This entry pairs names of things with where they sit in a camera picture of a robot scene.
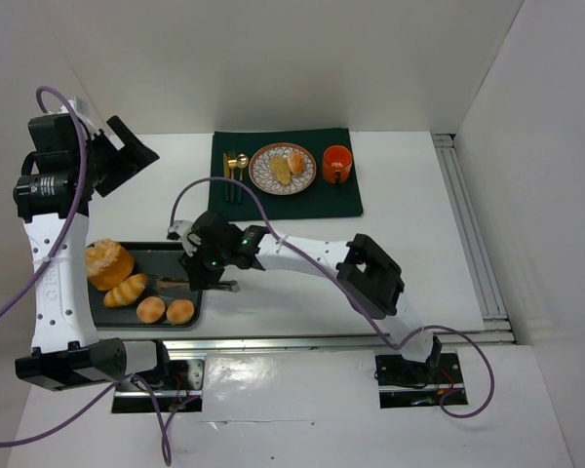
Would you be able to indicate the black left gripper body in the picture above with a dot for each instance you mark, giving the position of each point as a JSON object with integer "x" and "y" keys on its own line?
{"x": 112, "y": 159}

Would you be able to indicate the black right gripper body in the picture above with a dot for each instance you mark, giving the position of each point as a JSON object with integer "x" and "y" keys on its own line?
{"x": 201, "y": 277}

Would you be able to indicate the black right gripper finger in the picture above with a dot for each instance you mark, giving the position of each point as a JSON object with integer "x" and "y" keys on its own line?
{"x": 198, "y": 277}
{"x": 222, "y": 275}

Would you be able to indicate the steel serving tongs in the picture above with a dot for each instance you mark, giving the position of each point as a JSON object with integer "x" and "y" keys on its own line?
{"x": 165, "y": 283}

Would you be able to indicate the striped long bread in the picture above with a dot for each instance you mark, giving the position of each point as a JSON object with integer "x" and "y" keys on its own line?
{"x": 127, "y": 292}

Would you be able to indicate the seeded bread slice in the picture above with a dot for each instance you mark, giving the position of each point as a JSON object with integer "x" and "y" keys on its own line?
{"x": 280, "y": 169}

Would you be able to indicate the sesame bun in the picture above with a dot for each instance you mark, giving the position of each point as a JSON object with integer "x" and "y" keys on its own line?
{"x": 296, "y": 162}

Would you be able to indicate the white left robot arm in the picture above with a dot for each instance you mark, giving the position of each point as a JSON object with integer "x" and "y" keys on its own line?
{"x": 57, "y": 181}

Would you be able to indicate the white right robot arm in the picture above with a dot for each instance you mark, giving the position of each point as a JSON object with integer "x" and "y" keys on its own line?
{"x": 367, "y": 275}

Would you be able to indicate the round bread roll right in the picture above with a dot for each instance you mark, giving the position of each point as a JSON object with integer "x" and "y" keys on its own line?
{"x": 180, "y": 312}

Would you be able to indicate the round bread roll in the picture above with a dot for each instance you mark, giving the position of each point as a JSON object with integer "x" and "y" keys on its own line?
{"x": 180, "y": 312}
{"x": 151, "y": 310}

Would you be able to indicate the round bread roll left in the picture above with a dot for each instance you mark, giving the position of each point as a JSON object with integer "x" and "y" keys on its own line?
{"x": 151, "y": 310}

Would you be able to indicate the black baking tray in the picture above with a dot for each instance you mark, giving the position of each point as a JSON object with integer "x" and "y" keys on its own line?
{"x": 155, "y": 294}

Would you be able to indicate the floral patterned plate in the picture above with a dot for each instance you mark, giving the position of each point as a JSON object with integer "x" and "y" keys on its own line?
{"x": 263, "y": 179}

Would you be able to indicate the large orange brioche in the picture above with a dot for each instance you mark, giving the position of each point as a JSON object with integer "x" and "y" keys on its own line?
{"x": 108, "y": 264}

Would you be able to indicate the dark green placemat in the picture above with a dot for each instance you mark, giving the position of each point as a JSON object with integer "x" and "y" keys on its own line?
{"x": 320, "y": 200}

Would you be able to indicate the orange mug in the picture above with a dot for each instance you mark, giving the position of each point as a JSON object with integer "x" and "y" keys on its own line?
{"x": 337, "y": 164}

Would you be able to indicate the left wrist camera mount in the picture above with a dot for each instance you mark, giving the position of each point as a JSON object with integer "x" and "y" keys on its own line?
{"x": 81, "y": 108}

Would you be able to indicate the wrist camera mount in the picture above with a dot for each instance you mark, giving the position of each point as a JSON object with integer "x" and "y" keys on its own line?
{"x": 181, "y": 231}
{"x": 81, "y": 108}

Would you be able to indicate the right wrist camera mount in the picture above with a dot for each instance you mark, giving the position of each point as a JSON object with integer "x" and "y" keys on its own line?
{"x": 181, "y": 231}

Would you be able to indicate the aluminium rail front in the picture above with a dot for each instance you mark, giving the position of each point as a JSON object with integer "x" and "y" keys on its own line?
{"x": 177, "y": 343}

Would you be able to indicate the aluminium rail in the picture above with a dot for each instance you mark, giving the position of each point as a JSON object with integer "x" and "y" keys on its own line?
{"x": 497, "y": 325}
{"x": 177, "y": 343}

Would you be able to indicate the gold knife green handle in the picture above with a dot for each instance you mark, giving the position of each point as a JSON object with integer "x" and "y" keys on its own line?
{"x": 226, "y": 174}

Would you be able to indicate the gold fork green handle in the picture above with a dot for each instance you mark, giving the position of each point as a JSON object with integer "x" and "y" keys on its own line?
{"x": 232, "y": 162}

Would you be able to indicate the gold spoon green handle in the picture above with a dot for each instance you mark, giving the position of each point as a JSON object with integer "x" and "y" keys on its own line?
{"x": 242, "y": 162}

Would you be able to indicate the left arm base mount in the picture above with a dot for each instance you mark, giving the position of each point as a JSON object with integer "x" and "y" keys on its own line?
{"x": 180, "y": 390}

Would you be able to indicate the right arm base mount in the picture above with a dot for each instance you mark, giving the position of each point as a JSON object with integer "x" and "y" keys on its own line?
{"x": 405, "y": 386}

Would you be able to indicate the aluminium rail right side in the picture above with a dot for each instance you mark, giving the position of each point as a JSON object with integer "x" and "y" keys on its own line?
{"x": 497, "y": 325}

